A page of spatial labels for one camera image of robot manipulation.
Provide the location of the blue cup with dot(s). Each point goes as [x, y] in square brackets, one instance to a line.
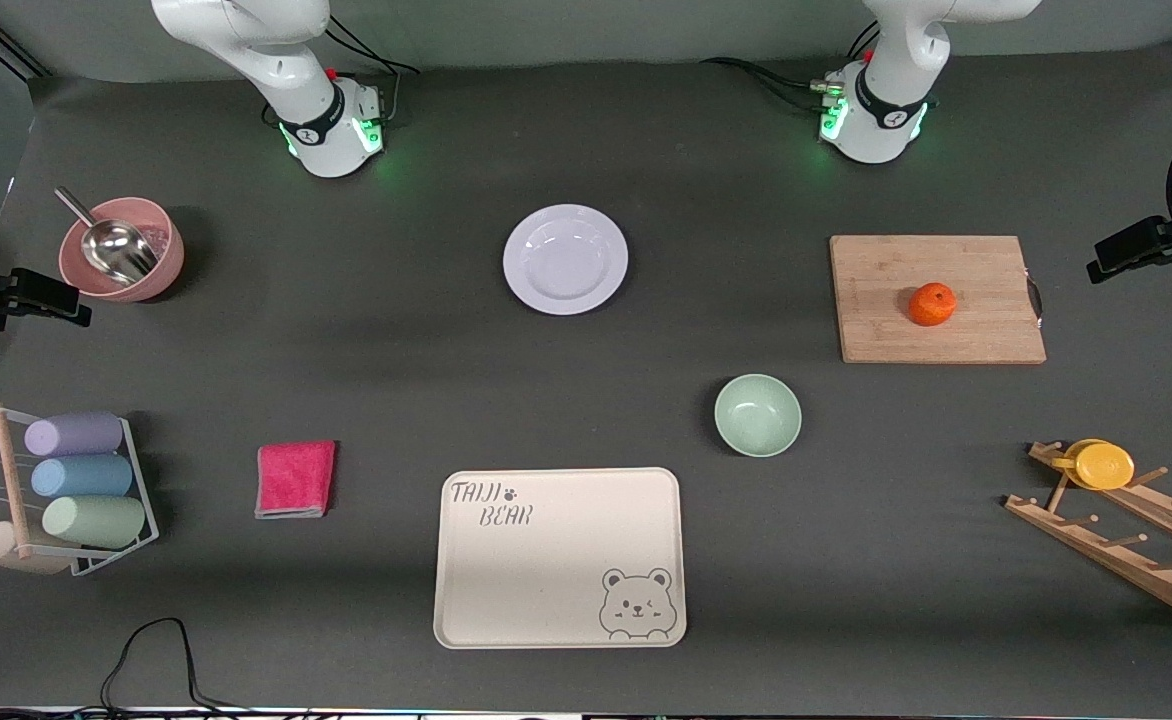
[81, 476]

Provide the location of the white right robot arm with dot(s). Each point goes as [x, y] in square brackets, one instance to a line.
[276, 60]

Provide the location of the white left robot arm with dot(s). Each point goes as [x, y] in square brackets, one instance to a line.
[896, 70]

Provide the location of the pink bowl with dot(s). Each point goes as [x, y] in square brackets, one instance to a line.
[168, 255]

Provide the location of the green cup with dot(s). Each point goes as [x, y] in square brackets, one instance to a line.
[94, 521]

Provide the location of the cream tray with bear print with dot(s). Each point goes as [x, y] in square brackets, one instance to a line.
[546, 570]

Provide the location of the metal scoop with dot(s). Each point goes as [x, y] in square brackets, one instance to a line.
[118, 250]

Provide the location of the pale lavender round plate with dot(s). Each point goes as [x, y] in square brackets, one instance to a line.
[566, 260]

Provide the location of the wooden cutting board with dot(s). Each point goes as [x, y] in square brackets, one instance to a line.
[906, 335]

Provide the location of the purple cup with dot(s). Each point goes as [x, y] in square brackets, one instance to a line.
[74, 434]

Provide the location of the pink folded cloth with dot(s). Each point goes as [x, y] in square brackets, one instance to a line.
[296, 478]

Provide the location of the orange fruit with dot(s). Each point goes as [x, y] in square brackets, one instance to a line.
[933, 304]

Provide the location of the yellow mug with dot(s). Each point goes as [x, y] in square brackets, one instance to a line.
[1104, 466]

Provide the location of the light green bowl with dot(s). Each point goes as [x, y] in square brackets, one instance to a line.
[758, 415]

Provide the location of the wooden peg mug rack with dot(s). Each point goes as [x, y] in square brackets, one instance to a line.
[1116, 555]

